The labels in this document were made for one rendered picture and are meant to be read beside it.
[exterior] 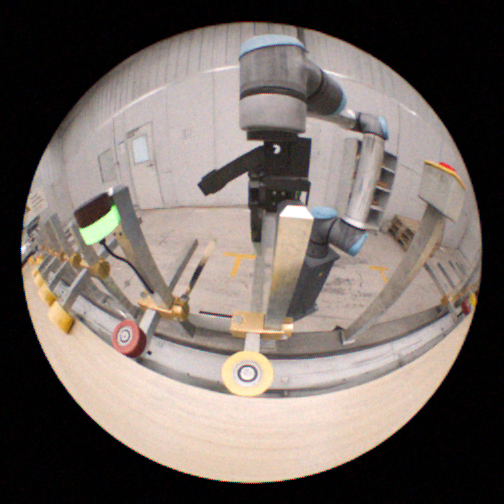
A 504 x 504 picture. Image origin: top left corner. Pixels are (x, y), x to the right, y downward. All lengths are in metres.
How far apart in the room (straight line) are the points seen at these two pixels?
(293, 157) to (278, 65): 0.13
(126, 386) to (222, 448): 0.19
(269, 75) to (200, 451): 0.49
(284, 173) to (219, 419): 0.36
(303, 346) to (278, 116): 0.52
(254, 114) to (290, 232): 0.14
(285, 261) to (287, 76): 0.23
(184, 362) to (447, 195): 0.75
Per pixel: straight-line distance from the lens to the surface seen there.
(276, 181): 0.20
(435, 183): 0.30
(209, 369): 0.57
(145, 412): 0.32
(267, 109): 0.19
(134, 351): 0.35
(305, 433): 0.29
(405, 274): 0.34
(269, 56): 0.23
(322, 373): 0.59
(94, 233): 0.22
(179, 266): 0.49
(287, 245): 0.17
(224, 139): 2.88
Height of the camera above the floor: 1.16
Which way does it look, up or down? 39 degrees down
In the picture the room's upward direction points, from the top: straight up
